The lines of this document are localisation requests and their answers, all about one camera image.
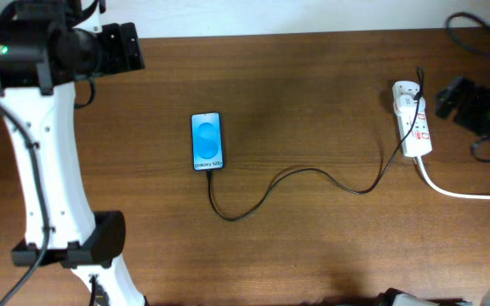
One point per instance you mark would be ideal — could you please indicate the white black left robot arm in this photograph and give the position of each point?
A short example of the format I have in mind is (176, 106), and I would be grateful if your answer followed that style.
(46, 49)

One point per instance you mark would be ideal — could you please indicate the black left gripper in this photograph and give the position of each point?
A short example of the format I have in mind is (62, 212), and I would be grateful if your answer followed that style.
(128, 53)

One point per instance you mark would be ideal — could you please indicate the white power strip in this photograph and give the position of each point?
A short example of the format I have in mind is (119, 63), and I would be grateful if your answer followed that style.
(413, 128)

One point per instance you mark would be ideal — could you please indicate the white charger plug adapter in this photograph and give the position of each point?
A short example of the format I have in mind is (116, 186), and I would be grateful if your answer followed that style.
(407, 104)

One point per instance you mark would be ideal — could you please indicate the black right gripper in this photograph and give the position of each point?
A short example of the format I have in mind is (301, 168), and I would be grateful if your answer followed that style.
(463, 99)

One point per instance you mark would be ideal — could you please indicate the blue Galaxy smartphone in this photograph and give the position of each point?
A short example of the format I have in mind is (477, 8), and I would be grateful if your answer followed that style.
(207, 142)

